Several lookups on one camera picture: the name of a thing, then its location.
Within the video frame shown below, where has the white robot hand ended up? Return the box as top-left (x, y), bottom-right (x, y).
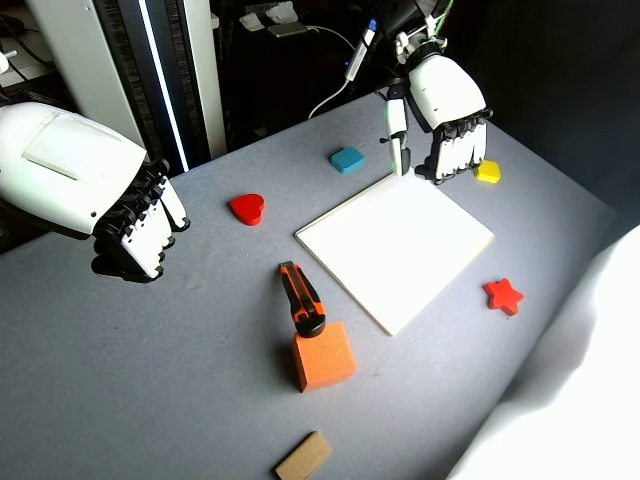
top-left (0, 102), bottom-right (192, 285)
top-left (379, 52), bottom-right (494, 187)

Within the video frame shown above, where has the white paper board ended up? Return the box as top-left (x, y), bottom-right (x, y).
top-left (293, 172), bottom-right (496, 337)

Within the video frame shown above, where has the orange black utility knife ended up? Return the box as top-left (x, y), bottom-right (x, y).
top-left (278, 261), bottom-right (328, 339)

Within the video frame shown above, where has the yellow pentagon block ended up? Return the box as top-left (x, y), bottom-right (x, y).
top-left (473, 159), bottom-right (504, 185)

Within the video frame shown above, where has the white adapter stick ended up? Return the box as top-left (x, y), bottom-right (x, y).
top-left (346, 18), bottom-right (378, 84)

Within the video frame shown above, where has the white cabinet with light strip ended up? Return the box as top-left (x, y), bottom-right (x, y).
top-left (24, 0), bottom-right (229, 174)

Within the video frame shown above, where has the blue rounded square block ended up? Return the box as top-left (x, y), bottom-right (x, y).
top-left (329, 146), bottom-right (366, 175)

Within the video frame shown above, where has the silver power bank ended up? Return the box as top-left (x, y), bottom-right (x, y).
top-left (266, 20), bottom-right (309, 39)

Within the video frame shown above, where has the white crumpled cloth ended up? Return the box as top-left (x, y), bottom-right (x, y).
top-left (238, 1), bottom-right (300, 30)

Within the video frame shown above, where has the red heart block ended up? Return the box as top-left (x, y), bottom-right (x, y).
top-left (228, 193), bottom-right (266, 227)

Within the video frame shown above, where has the red star block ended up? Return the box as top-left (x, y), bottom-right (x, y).
top-left (482, 278), bottom-right (525, 317)

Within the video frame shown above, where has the grey table cloth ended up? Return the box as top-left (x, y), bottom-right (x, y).
top-left (0, 92), bottom-right (621, 480)

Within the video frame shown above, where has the orange cube block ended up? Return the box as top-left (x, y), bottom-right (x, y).
top-left (292, 321), bottom-right (359, 394)

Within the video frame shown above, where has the tan wooden rectangular block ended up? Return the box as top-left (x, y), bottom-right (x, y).
top-left (273, 430), bottom-right (334, 480)

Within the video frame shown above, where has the white cable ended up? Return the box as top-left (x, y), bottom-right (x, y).
top-left (307, 78), bottom-right (352, 120)
top-left (304, 24), bottom-right (358, 55)

